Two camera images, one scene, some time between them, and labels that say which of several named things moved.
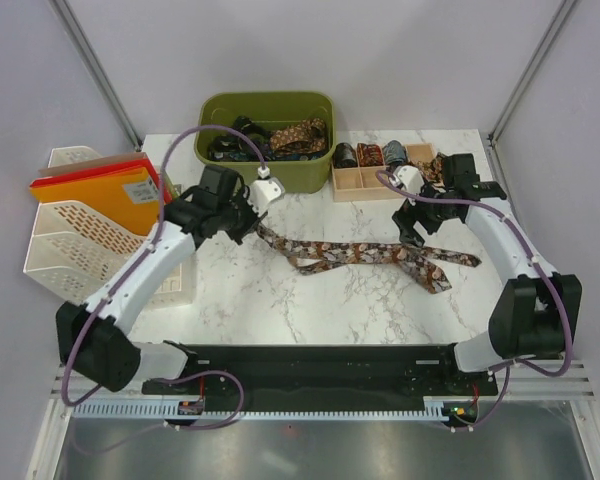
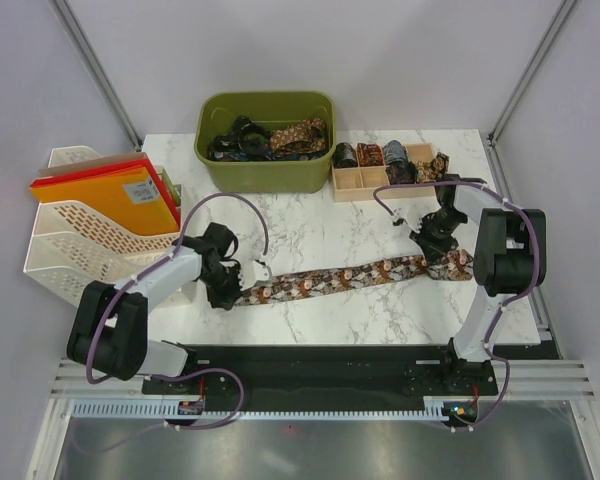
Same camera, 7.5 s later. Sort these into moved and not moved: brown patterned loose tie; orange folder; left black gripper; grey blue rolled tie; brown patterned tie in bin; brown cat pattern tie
Moved: left black gripper; brown cat pattern tie
Not moved: brown patterned loose tie; grey blue rolled tie; brown patterned tie in bin; orange folder
